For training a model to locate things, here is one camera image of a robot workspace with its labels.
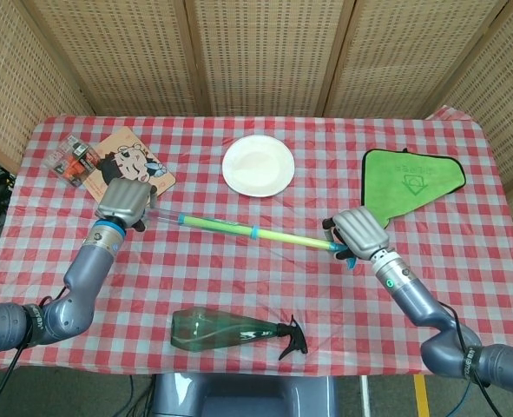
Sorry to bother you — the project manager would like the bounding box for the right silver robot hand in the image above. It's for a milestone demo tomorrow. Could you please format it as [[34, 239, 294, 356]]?
[[322, 207, 391, 261]]

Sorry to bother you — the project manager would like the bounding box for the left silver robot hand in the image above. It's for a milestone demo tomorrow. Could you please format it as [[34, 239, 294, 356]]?
[[94, 177, 157, 232]]

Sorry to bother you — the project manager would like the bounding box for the long water squirter tube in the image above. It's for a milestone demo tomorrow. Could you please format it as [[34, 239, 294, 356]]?
[[145, 208, 359, 271]]

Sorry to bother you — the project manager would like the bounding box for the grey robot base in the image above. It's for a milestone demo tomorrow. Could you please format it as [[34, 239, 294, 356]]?
[[151, 373, 339, 417]]

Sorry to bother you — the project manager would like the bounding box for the cartoon girl mouse pad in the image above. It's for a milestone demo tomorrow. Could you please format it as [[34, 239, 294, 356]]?
[[81, 126, 177, 202]]

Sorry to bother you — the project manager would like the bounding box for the clear package with orange parts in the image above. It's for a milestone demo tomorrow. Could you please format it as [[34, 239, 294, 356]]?
[[45, 134, 100, 189]]

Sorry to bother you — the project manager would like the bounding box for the green microfiber cloth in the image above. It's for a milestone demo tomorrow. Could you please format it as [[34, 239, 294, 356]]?
[[360, 148, 466, 230]]

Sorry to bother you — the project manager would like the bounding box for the white paper plate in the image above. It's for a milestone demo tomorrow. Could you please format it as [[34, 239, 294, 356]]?
[[221, 135, 296, 199]]

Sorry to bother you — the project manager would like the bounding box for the red checkered tablecloth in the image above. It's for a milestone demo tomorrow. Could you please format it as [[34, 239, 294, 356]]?
[[0, 103, 513, 378]]

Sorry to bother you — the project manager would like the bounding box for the green plastic spray bottle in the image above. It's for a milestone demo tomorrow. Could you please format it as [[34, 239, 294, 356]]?
[[170, 306, 309, 361]]

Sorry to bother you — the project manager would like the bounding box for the woven bamboo folding screen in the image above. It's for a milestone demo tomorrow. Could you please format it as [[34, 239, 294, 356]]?
[[0, 0, 513, 231]]

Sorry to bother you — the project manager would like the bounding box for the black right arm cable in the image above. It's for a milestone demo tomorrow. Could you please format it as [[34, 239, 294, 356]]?
[[437, 301, 500, 417]]

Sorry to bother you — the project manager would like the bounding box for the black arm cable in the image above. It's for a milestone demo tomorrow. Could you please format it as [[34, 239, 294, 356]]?
[[437, 301, 500, 417], [0, 295, 66, 417]]

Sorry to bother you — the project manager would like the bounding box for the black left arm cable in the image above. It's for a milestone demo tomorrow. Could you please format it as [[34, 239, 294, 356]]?
[[0, 295, 66, 417]]

